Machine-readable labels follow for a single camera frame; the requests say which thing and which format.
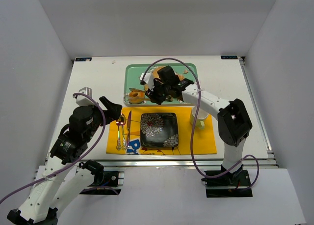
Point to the aluminium table frame rail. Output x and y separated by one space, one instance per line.
269 163

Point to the left blue corner label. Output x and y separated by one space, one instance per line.
83 59

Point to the yellow printed placemat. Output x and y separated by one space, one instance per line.
203 141

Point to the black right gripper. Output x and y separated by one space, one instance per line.
159 92

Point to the black floral square plate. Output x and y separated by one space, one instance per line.
159 130

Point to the sugared bundt cake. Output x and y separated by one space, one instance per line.
180 76

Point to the green floral tray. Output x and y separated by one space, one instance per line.
134 71

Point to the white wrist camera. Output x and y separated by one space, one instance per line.
147 78
82 100

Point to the right blue corner label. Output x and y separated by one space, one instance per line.
229 57

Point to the orange glazed donut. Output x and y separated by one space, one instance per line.
136 97

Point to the iridescent fork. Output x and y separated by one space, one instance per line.
118 123

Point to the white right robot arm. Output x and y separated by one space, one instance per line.
234 123

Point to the iridescent knife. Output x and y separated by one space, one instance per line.
128 129

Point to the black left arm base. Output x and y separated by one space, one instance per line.
108 183

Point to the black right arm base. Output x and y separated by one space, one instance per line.
224 187

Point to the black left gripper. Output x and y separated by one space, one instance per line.
108 111

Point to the metal tongs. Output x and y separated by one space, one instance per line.
135 89

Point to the pale yellow mug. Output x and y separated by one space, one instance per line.
201 117

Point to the pale glazed bagel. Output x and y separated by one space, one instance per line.
155 71

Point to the blue corner label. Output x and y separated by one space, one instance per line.
83 59
229 57

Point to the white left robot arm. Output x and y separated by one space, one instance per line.
48 197

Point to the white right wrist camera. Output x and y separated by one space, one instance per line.
147 78

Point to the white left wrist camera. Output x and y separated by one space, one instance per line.
82 100

